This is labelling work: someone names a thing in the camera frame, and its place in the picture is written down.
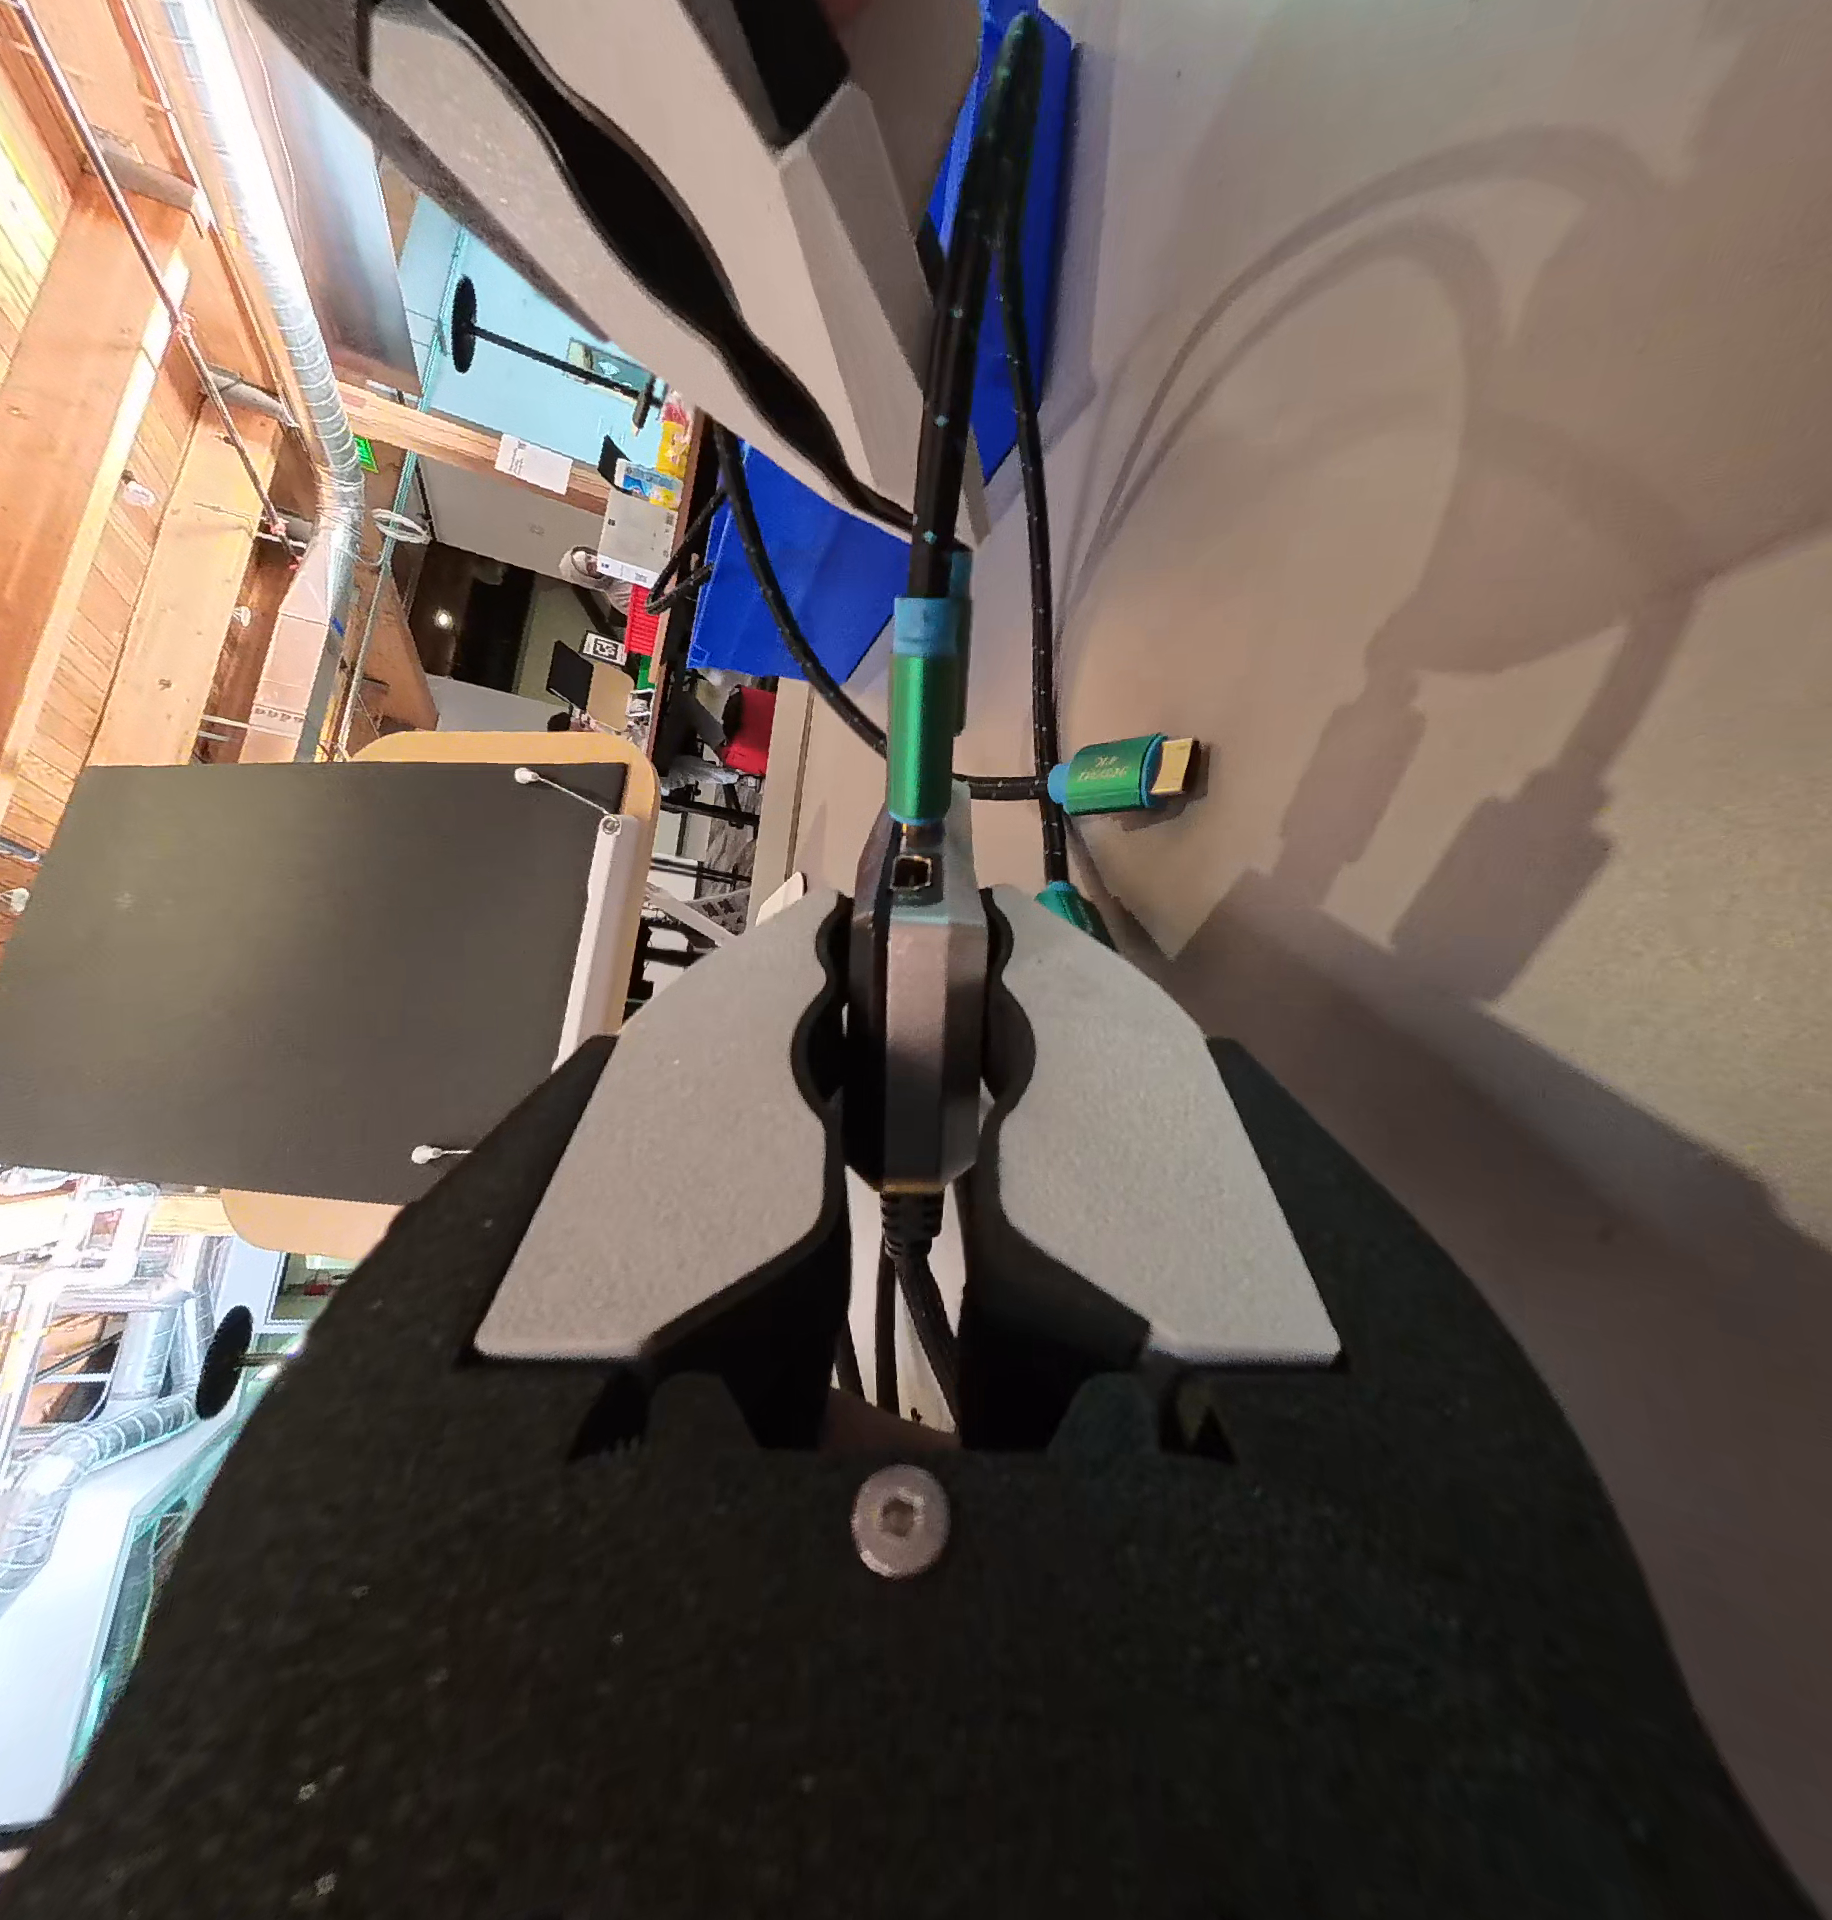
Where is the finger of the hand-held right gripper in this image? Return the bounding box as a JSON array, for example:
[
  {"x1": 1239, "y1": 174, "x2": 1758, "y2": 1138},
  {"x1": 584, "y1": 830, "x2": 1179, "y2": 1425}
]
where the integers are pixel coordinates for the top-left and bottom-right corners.
[
  {"x1": 513, "y1": 0, "x2": 947, "y2": 513},
  {"x1": 362, "y1": 0, "x2": 917, "y2": 543}
]

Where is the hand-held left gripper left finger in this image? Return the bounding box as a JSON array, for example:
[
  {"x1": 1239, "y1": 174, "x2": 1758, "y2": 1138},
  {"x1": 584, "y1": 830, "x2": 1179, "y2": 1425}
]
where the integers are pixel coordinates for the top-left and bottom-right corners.
[{"x1": 474, "y1": 896, "x2": 853, "y2": 1418}]

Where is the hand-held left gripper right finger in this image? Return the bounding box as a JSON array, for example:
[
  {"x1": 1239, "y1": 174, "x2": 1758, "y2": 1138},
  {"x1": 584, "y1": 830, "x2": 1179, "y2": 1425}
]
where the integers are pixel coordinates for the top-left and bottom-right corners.
[{"x1": 971, "y1": 896, "x2": 1348, "y2": 1394}]

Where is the blue plastic bin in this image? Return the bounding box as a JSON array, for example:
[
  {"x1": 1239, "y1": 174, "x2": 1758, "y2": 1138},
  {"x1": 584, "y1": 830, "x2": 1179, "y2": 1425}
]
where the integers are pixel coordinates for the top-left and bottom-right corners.
[{"x1": 693, "y1": 0, "x2": 1083, "y2": 685}]

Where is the black hdmi switch with cable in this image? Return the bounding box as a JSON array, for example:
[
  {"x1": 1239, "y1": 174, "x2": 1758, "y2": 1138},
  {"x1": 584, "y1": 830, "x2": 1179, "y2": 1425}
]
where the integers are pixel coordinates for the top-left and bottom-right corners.
[{"x1": 841, "y1": 805, "x2": 1003, "y2": 1443}]

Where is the black round disc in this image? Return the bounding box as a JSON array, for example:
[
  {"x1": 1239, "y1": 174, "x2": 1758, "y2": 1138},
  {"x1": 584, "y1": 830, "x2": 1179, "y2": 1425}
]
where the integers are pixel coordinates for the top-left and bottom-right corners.
[{"x1": 437, "y1": 277, "x2": 677, "y2": 392}]

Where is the white panel stand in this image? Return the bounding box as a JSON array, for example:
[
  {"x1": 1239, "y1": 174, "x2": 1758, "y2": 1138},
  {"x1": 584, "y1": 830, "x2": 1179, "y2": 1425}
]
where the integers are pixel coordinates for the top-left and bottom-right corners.
[{"x1": 408, "y1": 765, "x2": 663, "y2": 1173}]

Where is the wooden-framed black panel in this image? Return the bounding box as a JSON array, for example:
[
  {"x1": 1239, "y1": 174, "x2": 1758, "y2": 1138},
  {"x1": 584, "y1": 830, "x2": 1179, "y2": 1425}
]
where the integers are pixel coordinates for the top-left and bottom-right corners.
[{"x1": 0, "y1": 734, "x2": 663, "y2": 1263}]

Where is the silver ventilation duct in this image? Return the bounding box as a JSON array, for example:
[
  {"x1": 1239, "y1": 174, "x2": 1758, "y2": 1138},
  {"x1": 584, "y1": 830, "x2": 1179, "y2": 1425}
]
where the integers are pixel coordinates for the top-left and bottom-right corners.
[{"x1": 182, "y1": 0, "x2": 362, "y2": 752}]

